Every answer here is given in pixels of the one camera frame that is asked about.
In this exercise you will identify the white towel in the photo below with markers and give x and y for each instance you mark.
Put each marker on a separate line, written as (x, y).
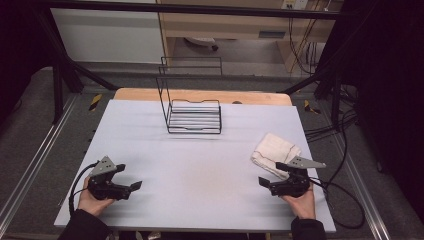
(273, 150)

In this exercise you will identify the wooden table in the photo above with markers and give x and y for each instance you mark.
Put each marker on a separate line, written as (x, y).
(200, 95)

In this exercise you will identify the white power strip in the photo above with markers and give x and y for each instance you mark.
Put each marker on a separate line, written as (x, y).
(295, 4)

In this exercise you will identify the wooden desk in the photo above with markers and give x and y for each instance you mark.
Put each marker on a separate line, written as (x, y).
(233, 23)

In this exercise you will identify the black metal frame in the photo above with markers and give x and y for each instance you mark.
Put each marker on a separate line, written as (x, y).
(200, 8)

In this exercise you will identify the white cabinet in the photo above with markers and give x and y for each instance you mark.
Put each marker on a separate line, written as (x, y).
(106, 33)

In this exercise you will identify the person's left hand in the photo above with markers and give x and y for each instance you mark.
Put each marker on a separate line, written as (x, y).
(90, 205)

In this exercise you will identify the person's right hand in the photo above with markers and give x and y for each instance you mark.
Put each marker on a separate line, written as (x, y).
(304, 206)

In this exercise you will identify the aluminium rail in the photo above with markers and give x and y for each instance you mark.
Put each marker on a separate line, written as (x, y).
(363, 193)
(40, 150)

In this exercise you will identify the white chair base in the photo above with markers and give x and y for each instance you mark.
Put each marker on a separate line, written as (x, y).
(200, 41)

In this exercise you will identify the black curtain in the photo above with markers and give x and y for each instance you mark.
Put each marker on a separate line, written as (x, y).
(20, 50)
(390, 83)

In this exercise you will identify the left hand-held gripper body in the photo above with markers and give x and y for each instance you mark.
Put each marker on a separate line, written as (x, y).
(103, 188)

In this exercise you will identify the yellow black tape strip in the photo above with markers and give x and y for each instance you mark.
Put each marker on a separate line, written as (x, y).
(310, 107)
(95, 102)

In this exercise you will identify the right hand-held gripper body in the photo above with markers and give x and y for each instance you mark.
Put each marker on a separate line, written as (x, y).
(293, 186)

